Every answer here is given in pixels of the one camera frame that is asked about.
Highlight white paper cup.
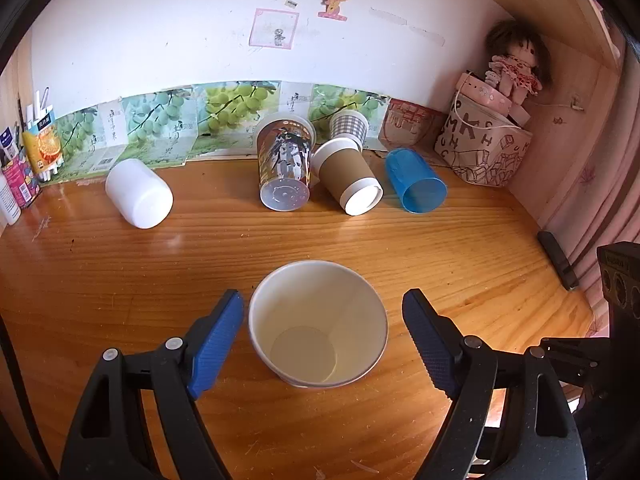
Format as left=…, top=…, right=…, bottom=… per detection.
left=248, top=260, right=389, bottom=389

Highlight printed fabric basket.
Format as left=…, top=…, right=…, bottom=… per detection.
left=433, top=94, right=534, bottom=189

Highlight black rectangular device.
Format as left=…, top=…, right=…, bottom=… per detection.
left=537, top=230, right=579, bottom=292

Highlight pink square wall sticker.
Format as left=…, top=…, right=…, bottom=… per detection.
left=248, top=8, right=300, bottom=51

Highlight white pens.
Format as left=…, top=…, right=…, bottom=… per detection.
left=31, top=87, right=54, bottom=123

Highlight brown sleeved paper cup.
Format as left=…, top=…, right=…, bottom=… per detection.
left=312, top=137, right=385, bottom=217

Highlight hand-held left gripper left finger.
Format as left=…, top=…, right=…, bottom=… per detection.
left=59, top=289, right=246, bottom=480

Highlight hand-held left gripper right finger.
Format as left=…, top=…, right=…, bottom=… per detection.
left=401, top=288, right=589, bottom=480

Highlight plaid paper cup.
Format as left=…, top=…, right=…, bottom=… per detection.
left=329, top=109, right=370, bottom=151

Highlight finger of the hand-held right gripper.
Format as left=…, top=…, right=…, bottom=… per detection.
left=540, top=337, right=614, bottom=387

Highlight grape printed cardboard panel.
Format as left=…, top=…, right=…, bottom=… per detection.
left=49, top=79, right=392, bottom=177

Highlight clear printed plastic cup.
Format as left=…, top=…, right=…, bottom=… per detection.
left=256, top=113, right=317, bottom=212

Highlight white bottle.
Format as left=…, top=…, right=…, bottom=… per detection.
left=0, top=169, right=22, bottom=226

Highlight pink printed can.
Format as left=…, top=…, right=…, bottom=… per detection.
left=2, top=156, right=42, bottom=209

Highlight orange juice carton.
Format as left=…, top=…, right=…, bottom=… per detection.
left=22, top=114, right=64, bottom=183

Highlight cartoon pony wall sticker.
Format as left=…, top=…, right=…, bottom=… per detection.
left=318, top=0, right=350, bottom=22

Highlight white cable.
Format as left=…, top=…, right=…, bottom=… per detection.
left=529, top=96, right=587, bottom=112

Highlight blue plastic cup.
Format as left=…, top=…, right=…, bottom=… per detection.
left=384, top=147, right=448, bottom=215

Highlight pink box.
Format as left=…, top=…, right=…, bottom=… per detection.
left=454, top=71, right=514, bottom=117

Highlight rag doll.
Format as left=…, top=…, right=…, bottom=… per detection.
left=484, top=19, right=554, bottom=107

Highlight clear tape strip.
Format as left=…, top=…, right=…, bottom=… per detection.
left=369, top=7, right=446, bottom=46

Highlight white plastic cup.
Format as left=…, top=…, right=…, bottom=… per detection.
left=105, top=158, right=174, bottom=230

